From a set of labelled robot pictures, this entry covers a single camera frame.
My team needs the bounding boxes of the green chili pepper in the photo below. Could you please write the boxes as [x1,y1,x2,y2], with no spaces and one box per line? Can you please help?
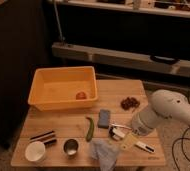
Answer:
[86,117,94,142]

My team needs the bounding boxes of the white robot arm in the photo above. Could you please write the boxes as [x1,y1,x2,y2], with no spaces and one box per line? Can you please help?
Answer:
[128,89,190,136]

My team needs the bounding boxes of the grey crumpled cloth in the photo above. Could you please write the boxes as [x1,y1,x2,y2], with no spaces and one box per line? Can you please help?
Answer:
[89,139,120,171]

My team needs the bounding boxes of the lower black stick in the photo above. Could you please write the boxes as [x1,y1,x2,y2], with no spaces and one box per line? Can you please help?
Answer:
[44,139,57,145]

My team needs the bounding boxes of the grey metal shelf rail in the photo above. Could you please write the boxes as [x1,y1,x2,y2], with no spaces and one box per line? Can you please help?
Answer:
[52,42,190,77]

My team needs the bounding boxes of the silver metal fork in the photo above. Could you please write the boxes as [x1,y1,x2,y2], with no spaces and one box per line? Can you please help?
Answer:
[111,123,132,130]

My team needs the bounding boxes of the blue sponge block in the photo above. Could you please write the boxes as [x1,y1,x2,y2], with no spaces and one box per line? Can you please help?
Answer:
[97,109,110,129]

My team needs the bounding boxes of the yellow plastic bin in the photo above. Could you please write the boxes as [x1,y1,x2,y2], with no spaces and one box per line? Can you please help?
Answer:
[28,66,98,111]

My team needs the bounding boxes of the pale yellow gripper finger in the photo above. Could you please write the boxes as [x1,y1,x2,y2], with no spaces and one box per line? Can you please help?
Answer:
[121,133,138,149]

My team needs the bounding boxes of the grey vertical pole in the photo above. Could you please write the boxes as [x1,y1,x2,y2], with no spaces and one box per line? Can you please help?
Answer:
[53,0,64,43]

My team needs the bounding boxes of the upper white shelf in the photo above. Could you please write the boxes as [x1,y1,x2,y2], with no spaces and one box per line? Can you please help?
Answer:
[47,0,190,20]

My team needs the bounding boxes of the small metal cup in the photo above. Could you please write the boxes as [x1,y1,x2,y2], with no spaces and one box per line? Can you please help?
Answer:
[63,139,79,156]

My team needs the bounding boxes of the white ceramic bowl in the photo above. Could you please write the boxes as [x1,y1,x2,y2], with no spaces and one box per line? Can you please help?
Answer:
[25,141,46,163]

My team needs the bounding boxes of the black floor cables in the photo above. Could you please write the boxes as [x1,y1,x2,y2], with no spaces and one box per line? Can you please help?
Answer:
[171,125,190,171]

